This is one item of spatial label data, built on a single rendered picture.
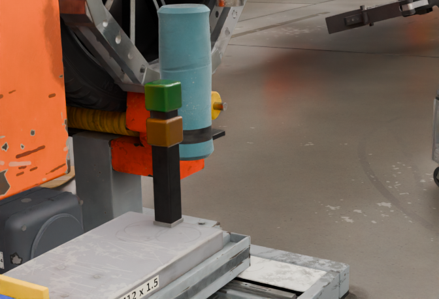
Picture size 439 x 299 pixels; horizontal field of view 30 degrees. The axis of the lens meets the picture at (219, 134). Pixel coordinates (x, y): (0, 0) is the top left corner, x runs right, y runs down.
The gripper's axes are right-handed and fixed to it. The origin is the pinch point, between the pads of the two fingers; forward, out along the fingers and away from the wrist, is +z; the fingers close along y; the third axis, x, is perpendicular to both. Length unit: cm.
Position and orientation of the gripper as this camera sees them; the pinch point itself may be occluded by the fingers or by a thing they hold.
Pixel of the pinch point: (346, 20)
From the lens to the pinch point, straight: 145.7
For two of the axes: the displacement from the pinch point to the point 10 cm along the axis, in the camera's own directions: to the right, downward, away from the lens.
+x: 2.6, 9.6, 1.3
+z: -8.6, 1.7, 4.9
